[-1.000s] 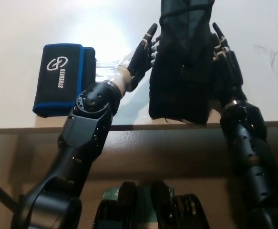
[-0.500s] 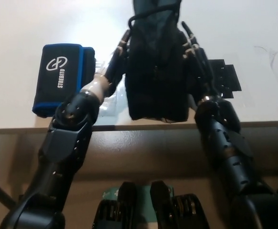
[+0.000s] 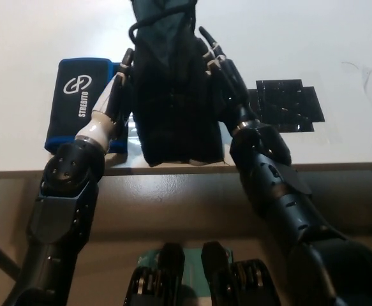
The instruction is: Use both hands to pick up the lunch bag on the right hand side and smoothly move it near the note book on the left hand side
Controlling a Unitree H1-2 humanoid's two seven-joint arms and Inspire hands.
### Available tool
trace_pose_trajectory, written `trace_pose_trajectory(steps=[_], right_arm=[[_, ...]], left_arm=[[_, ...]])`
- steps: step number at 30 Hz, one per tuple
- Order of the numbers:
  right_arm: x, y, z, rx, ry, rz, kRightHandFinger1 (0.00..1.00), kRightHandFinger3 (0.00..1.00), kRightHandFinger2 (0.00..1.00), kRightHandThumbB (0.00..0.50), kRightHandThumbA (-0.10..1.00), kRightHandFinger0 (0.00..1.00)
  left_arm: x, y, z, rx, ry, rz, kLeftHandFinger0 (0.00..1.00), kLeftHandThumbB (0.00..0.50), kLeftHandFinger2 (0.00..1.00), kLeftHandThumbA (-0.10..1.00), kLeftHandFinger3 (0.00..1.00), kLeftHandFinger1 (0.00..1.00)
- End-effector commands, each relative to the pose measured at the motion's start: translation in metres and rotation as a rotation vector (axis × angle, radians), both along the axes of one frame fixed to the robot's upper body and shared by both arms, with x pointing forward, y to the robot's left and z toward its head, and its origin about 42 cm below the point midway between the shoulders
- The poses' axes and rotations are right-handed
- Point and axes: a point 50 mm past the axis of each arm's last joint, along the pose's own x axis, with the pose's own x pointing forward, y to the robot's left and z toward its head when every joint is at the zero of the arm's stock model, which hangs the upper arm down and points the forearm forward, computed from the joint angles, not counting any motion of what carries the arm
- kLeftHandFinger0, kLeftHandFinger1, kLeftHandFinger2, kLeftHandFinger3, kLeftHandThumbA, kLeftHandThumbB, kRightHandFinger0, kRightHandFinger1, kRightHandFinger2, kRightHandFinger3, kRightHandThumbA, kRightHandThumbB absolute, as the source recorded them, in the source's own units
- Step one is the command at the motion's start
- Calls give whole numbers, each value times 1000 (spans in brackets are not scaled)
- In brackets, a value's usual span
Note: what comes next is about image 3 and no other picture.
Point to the large clear plastic film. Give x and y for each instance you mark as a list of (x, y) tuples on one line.
[(348, 105)]

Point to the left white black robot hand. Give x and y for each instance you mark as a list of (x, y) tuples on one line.
[(107, 108)]

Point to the clear plastic sheet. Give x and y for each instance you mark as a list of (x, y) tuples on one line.
[(134, 134)]

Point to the black tape patch on table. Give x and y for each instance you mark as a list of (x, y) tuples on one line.
[(284, 105)]

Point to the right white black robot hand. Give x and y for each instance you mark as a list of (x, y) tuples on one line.
[(230, 86)]

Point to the black blue-trimmed Strebito notebook pouch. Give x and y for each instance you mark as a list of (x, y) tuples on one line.
[(77, 83)]

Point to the dark navy garment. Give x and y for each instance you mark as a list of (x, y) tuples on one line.
[(173, 111)]

